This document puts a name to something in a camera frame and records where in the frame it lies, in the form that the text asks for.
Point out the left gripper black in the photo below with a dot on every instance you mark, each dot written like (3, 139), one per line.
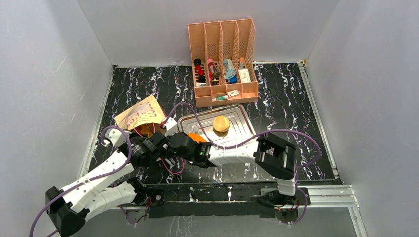
(144, 137)

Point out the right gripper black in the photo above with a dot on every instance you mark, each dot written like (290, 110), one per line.
(178, 143)

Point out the orange fake bread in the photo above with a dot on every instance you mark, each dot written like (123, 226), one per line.
(197, 138)
(221, 124)

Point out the metal tongs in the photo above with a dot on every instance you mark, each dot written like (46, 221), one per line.
(169, 162)

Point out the silver metal tray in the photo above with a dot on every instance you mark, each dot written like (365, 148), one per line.
(239, 130)

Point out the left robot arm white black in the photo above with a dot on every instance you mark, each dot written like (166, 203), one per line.
(70, 207)

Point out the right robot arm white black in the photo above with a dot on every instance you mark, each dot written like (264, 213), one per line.
(272, 153)

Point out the green tube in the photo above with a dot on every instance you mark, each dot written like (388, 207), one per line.
(220, 98)

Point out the black red item in organizer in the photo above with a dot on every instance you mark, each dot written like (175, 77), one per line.
(199, 72)

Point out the small white packet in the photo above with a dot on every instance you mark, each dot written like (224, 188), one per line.
(233, 93)

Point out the pink bottle in organizer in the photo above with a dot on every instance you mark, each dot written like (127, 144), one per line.
(213, 72)

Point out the blue tape dispenser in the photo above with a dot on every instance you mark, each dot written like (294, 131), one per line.
(229, 71)

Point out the white box in organizer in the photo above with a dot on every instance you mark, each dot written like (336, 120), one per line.
(244, 75)

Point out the orange desk file organizer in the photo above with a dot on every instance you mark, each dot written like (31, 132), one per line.
(219, 40)

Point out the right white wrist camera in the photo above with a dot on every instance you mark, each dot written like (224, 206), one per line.
(169, 126)

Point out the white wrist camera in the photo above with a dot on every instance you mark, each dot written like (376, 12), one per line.
(114, 137)
(169, 126)

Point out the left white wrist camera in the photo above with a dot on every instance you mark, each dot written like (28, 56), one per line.
(114, 137)

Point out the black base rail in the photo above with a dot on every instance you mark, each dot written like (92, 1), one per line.
(212, 199)

